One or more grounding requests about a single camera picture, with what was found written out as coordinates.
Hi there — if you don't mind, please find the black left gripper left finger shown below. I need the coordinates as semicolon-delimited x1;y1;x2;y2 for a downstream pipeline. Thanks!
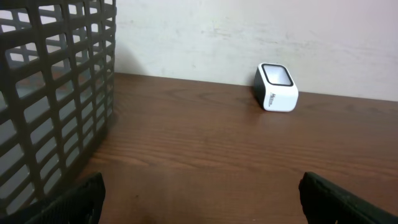
25;172;106;224

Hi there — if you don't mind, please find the white barcode scanner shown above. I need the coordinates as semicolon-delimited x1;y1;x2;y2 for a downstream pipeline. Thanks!
253;63;299;112

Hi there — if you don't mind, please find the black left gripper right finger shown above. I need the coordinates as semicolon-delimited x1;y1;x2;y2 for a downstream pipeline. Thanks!
298;172;397;224

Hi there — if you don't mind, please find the dark grey plastic basket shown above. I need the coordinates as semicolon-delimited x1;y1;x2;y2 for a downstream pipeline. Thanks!
1;0;117;217

